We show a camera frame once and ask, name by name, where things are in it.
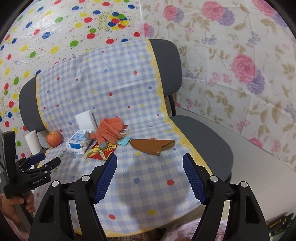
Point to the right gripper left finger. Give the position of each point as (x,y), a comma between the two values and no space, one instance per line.
(53,218)

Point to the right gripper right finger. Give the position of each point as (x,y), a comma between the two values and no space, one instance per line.
(245,217)

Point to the white milk carton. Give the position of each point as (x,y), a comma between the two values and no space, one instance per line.
(78,143)

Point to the red yellow snack packet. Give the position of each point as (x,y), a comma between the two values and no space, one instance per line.
(95,152)

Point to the orange knit glove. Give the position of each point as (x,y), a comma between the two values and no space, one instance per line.
(109,130)

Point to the brown leather pouch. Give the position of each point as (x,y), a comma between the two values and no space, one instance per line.
(152,146)

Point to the black object on floor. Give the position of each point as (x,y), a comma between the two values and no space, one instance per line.
(280,225)

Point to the white toilet paper roll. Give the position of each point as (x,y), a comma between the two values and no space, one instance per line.
(33,142)

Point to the red apple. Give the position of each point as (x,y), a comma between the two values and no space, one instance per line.
(54,139)

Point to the blue checked cloth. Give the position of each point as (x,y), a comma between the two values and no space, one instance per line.
(121,86)

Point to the balloon print plastic sheet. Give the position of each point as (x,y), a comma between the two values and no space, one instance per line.
(38,34)

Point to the floral print sheet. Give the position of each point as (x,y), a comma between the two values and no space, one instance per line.
(238,66)

